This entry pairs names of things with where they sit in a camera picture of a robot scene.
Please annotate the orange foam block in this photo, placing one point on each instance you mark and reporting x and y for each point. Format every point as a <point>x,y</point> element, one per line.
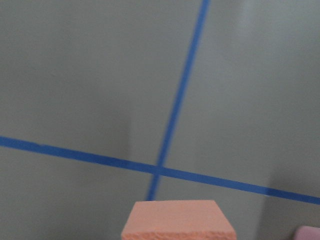
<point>177,220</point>

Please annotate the pink plastic bin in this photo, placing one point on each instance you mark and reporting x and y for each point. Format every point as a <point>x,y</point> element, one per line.
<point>307,233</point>

